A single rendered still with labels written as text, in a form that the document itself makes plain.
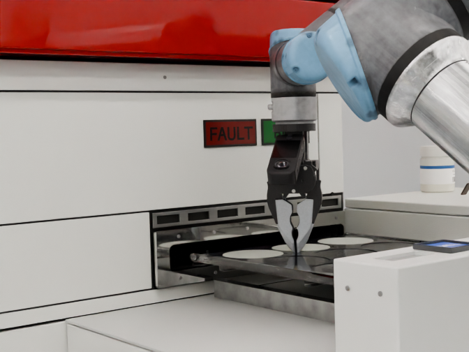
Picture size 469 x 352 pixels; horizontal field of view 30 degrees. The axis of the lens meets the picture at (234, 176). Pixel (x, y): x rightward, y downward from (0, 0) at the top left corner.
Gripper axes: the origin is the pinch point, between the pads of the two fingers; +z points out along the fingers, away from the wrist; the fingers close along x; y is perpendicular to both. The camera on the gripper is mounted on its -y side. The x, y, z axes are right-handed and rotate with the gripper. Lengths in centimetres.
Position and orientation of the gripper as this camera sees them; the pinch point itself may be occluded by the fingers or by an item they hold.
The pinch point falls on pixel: (295, 245)
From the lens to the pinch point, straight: 144.9
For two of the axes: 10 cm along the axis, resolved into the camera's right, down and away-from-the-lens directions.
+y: 1.9, -0.6, 9.8
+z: 0.3, 10.0, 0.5
